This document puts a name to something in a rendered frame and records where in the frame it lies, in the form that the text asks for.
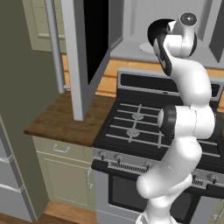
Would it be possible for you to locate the silver drawer handle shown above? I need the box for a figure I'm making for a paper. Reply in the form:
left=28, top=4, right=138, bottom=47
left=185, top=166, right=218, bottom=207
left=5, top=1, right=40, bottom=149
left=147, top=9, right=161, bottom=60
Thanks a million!
left=52, top=143, right=71, bottom=154

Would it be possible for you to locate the pale green wall cupboard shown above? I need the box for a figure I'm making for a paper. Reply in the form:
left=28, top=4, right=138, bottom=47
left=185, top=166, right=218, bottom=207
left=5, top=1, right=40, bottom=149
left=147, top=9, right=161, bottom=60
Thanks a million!
left=22, top=0, right=67, bottom=54

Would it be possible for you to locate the grey microwave door handle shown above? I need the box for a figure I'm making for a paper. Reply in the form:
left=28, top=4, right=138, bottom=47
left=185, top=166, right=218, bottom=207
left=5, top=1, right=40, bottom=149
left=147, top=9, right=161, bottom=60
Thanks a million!
left=44, top=0, right=67, bottom=95

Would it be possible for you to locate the white microwave turntable plate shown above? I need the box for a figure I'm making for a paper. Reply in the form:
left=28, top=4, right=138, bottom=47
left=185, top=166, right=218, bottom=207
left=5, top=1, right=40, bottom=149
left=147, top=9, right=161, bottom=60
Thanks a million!
left=138, top=41, right=158, bottom=55

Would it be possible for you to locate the grey microwave oven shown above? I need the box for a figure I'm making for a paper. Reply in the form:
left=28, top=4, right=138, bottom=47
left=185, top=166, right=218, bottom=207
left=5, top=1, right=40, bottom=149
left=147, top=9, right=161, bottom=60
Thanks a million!
left=108, top=0, right=224, bottom=71

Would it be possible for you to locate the pale green cupboard door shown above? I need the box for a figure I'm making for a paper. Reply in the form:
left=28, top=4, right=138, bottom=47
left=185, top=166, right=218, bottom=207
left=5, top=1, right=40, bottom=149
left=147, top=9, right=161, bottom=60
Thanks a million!
left=202, top=195, right=224, bottom=224
left=36, top=150, right=96, bottom=212

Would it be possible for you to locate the grey fridge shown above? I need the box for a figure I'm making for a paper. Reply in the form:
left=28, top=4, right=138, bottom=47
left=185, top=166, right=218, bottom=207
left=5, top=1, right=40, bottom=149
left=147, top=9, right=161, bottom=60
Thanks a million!
left=0, top=115, right=39, bottom=223

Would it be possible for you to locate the oven door with window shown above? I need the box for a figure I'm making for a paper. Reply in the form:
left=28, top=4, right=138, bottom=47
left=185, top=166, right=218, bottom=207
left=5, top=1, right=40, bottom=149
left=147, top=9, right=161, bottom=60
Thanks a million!
left=93, top=167, right=224, bottom=224

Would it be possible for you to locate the silver stove knob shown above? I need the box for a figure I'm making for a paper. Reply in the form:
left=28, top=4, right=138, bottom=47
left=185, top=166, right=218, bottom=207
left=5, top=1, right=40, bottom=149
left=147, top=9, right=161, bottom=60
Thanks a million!
left=143, top=160, right=154, bottom=172
left=98, top=150, right=108, bottom=161
left=114, top=153, right=124, bottom=166
left=208, top=172, right=220, bottom=185

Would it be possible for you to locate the pale green drawer front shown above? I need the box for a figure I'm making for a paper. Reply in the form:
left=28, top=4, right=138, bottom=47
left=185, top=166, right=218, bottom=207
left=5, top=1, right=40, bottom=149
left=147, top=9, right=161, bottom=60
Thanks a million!
left=31, top=136, right=95, bottom=163

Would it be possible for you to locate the black and silver stove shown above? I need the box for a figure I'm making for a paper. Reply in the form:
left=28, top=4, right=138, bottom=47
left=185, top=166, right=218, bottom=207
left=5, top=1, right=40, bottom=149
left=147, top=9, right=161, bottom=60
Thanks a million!
left=91, top=66, right=224, bottom=224

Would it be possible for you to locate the black oven door handle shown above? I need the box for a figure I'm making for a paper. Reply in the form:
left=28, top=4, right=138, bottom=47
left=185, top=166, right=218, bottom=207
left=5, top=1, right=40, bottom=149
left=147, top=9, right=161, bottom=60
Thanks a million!
left=90, top=159, right=224, bottom=200

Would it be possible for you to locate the grey microwave door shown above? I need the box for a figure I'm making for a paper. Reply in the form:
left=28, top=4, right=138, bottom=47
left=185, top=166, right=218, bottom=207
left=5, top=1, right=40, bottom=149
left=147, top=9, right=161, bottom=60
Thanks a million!
left=60, top=0, right=112, bottom=122

